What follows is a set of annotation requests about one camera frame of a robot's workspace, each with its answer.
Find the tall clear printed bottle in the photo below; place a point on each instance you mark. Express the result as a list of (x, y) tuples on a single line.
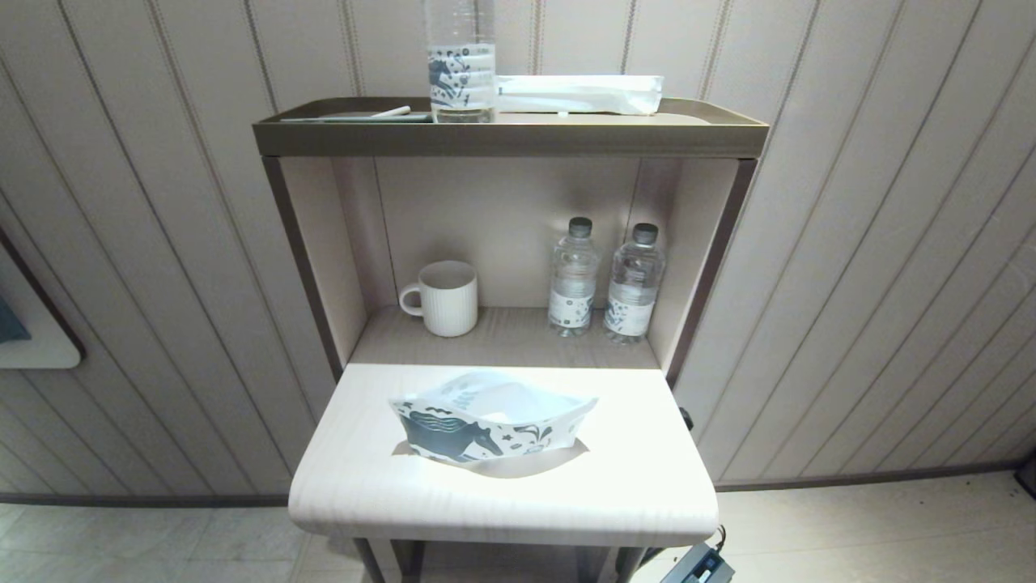
[(461, 73)]

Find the water bottle plain white label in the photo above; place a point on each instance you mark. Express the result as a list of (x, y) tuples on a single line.
[(573, 275)]

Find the water bottle patterned label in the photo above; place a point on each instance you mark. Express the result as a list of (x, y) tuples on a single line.
[(633, 283)]

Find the white plastic wrapped packet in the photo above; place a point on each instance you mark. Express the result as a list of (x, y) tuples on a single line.
[(575, 93)]

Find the black knob on shelf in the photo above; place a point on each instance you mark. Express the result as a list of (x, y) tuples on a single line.
[(687, 419)]

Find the white horse print zip bag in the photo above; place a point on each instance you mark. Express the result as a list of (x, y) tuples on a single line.
[(453, 433)]

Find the white ribbed mug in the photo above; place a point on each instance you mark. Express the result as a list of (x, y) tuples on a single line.
[(449, 300)]

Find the small white stick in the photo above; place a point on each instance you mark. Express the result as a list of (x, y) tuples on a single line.
[(392, 112)]

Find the beige wooden shelf table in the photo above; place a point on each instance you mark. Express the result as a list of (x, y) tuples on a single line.
[(502, 502)]

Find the black labelled power adapter box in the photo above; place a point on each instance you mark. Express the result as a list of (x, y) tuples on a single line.
[(696, 567)]

